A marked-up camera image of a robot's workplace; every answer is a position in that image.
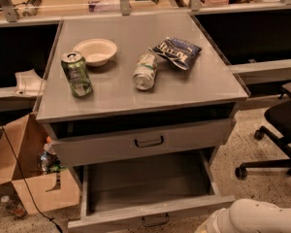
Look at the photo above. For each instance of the grey drawer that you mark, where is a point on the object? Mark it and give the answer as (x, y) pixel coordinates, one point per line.
(83, 150)
(146, 192)

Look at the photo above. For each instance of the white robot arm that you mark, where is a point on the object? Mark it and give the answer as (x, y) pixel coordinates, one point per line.
(248, 216)

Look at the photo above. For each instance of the grey top drawer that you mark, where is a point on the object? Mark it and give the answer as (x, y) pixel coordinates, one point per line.
(83, 150)

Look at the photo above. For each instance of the grey drawer cabinet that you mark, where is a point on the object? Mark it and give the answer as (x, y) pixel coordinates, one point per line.
(205, 92)

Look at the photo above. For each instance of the black office chair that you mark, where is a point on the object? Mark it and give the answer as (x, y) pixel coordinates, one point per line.
(279, 116)

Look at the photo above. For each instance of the lying white green can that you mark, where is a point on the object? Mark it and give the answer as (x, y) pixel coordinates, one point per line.
(145, 72)

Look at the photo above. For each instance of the bottles inside cardboard box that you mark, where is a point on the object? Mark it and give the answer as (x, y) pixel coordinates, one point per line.
(48, 159)

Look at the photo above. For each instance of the blue chip bag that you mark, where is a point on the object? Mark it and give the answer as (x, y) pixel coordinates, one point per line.
(180, 52)

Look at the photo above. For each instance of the plastic bottle on floor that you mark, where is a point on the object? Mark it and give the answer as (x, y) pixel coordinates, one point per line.
(13, 206)

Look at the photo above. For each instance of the brown cardboard box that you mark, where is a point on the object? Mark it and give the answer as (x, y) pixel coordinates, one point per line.
(20, 149)

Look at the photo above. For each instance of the white paper bowl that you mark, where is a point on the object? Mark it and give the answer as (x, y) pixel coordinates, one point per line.
(97, 52)

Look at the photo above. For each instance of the upright green soda can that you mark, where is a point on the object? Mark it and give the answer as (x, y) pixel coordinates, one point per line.
(73, 65)

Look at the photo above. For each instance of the coiled device on desk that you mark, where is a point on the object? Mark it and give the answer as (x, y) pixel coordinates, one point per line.
(31, 8)

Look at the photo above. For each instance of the white bracket on shelf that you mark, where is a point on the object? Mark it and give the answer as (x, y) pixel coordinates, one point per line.
(28, 83)

